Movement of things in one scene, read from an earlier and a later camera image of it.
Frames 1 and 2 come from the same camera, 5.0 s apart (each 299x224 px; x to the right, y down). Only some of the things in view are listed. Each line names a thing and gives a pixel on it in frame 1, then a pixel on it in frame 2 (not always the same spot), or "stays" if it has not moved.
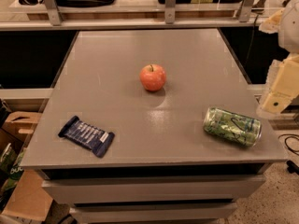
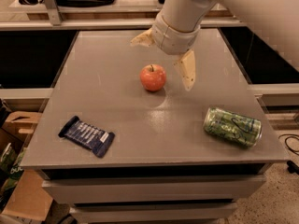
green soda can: [233, 127] stays
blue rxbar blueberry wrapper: [88, 135] stays
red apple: [152, 77] stays
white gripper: [290, 28] to [172, 37]
